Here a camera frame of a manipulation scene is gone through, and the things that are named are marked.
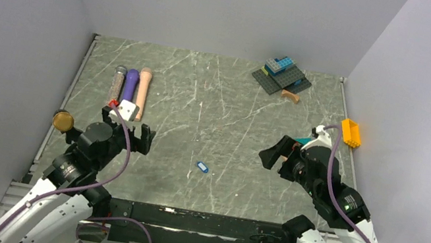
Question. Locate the pink microphone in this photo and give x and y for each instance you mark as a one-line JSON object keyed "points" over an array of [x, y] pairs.
{"points": [[145, 79]]}

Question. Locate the lego brick build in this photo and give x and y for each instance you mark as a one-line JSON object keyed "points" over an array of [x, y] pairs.
{"points": [[281, 74]]}

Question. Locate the teal block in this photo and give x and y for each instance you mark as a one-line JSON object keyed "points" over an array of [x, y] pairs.
{"points": [[303, 141]]}

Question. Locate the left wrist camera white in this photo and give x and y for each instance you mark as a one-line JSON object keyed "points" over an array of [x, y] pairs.
{"points": [[126, 110]]}

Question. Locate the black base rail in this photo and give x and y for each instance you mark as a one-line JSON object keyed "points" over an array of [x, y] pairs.
{"points": [[132, 221]]}

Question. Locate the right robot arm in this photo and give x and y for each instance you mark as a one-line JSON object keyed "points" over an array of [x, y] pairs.
{"points": [[316, 169]]}

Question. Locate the gold microphone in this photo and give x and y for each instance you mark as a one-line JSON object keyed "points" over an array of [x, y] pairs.
{"points": [[63, 121]]}

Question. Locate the blue key tag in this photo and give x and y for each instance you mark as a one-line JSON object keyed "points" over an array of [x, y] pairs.
{"points": [[203, 167]]}

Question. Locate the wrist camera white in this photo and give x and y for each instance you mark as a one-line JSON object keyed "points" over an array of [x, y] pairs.
{"points": [[320, 137], [126, 110]]}

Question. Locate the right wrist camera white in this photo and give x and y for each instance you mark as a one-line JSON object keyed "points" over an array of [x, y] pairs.
{"points": [[320, 137]]}

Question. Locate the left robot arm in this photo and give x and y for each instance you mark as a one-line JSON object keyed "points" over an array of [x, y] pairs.
{"points": [[69, 192]]}

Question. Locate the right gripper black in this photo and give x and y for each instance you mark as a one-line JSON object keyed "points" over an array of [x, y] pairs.
{"points": [[286, 147]]}

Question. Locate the glitter silver microphone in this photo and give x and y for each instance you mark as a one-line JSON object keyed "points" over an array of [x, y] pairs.
{"points": [[116, 86]]}

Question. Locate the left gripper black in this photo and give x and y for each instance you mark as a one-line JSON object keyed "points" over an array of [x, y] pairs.
{"points": [[136, 144]]}

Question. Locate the wooden arch block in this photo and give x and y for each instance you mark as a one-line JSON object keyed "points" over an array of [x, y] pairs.
{"points": [[291, 96]]}

